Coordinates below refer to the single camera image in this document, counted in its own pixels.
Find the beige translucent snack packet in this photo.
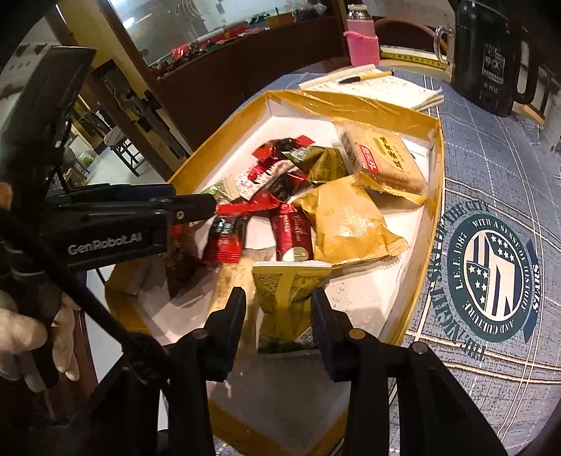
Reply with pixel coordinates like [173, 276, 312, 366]
[210, 259, 257, 334]

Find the large gold snack packet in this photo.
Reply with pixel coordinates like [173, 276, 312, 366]
[291, 175, 408, 266]

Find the wooden chair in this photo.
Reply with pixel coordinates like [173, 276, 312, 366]
[104, 127, 147, 177]

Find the green white snack packet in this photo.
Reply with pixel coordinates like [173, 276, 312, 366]
[202, 176, 239, 204]

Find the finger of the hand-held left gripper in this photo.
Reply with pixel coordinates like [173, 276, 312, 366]
[169, 193, 218, 225]

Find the person's left hand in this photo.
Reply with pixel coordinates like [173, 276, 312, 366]
[0, 293, 82, 382]

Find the wooden glass display cabinet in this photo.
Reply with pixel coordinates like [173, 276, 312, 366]
[57, 0, 351, 176]

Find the olive yellow snack packet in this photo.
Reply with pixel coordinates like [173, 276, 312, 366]
[252, 261, 332, 356]

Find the black cable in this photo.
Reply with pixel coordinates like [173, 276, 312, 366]
[0, 210, 167, 382]

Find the brown snack packet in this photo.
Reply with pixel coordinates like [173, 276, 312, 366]
[164, 228, 207, 299]

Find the black jug with handle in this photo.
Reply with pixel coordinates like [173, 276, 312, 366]
[451, 0, 538, 117]

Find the yellow black pen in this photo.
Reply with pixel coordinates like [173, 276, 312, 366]
[337, 70, 395, 84]

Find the tan cracker packet red label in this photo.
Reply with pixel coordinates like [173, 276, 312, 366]
[331, 118, 428, 207]

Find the long red stick packet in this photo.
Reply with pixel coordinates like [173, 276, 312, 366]
[217, 193, 281, 215]

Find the clear glass mug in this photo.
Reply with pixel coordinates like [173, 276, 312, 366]
[434, 24, 457, 66]

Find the dark red gold-script packet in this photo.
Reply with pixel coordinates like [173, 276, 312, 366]
[269, 202, 314, 263]

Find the white red snack packet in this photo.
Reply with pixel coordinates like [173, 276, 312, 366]
[234, 159, 303, 201]

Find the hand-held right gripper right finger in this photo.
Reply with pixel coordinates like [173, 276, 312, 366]
[309, 288, 509, 456]

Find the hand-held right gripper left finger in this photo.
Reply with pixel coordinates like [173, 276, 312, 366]
[162, 287, 247, 456]

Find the red black snack packet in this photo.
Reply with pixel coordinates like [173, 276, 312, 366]
[252, 135, 315, 161]

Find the bottle with pink sleeve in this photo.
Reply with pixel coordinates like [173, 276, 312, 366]
[343, 4, 380, 66]

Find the white notepad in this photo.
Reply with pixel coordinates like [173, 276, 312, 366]
[298, 63, 444, 110]

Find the white box with gold rim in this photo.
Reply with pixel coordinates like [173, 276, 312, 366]
[103, 89, 445, 456]

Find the olive gold snack packet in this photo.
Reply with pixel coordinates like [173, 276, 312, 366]
[283, 145, 351, 185]

